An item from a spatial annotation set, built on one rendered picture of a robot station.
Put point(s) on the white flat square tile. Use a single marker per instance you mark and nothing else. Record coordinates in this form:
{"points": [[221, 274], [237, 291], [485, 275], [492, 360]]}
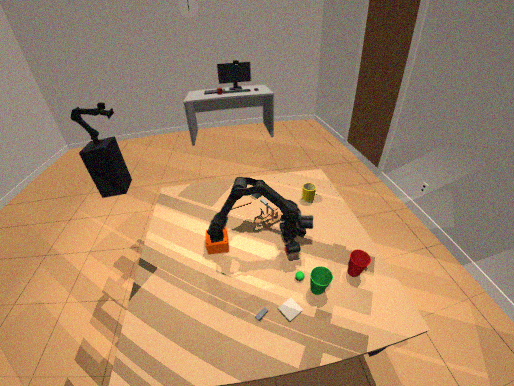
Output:
{"points": [[290, 309]]}

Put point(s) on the dark red cup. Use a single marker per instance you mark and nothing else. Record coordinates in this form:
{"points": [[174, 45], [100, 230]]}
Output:
{"points": [[359, 260]]}

